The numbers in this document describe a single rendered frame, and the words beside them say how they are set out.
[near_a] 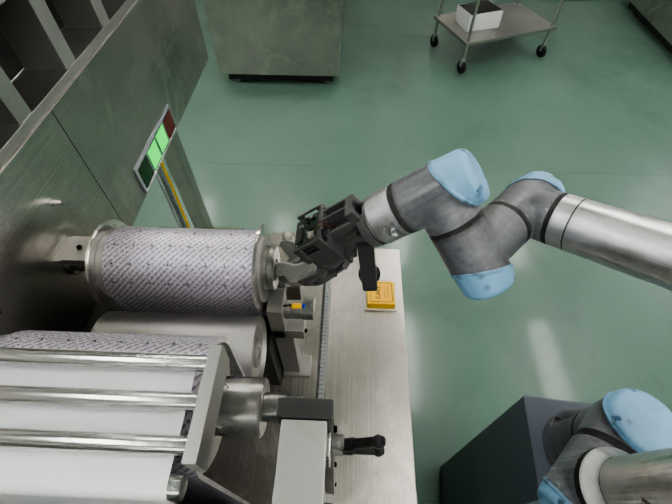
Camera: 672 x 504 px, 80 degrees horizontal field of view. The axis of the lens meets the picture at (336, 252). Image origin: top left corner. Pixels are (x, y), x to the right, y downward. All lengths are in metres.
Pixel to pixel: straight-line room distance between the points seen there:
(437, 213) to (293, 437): 0.30
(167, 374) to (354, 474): 0.57
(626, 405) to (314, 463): 0.60
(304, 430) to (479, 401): 1.65
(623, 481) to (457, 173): 0.46
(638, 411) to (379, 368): 0.48
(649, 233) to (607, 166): 2.73
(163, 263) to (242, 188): 2.03
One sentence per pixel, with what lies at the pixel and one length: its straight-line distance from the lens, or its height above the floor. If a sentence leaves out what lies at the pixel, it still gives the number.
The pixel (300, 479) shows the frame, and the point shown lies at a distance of 0.37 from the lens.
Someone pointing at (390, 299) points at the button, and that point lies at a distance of 1.03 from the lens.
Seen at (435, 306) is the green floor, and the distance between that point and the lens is 2.13.
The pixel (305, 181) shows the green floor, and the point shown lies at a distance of 2.66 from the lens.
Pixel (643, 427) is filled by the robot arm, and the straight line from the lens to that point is 0.85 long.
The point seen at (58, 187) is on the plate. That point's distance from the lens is 0.80.
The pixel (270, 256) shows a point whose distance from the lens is 0.65.
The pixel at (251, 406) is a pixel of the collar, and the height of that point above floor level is 1.37.
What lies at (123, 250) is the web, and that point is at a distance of 0.71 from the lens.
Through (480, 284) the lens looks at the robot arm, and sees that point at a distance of 0.55.
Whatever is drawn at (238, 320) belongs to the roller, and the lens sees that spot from 0.67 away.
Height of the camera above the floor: 1.81
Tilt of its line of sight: 53 degrees down
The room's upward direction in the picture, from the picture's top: straight up
